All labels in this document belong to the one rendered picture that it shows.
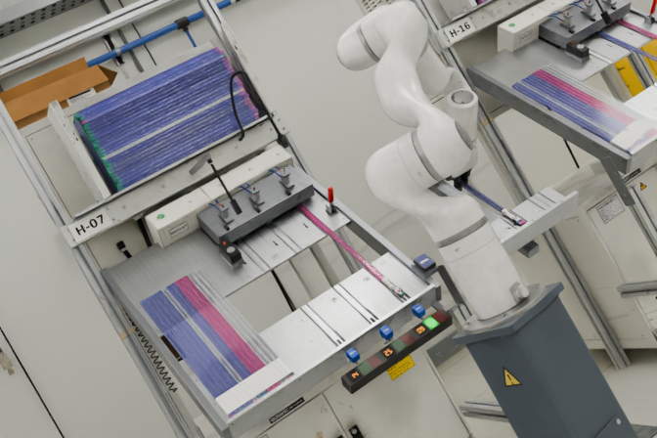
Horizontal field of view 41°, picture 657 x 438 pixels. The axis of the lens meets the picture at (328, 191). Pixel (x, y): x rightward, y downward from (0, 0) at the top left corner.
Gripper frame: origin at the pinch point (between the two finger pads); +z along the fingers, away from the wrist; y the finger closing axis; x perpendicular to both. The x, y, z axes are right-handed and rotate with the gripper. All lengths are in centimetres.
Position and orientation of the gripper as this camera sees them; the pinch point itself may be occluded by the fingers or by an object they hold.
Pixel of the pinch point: (460, 182)
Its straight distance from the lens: 260.0
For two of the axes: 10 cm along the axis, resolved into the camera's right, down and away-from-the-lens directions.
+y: -8.0, 4.6, -3.8
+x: 5.9, 5.2, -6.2
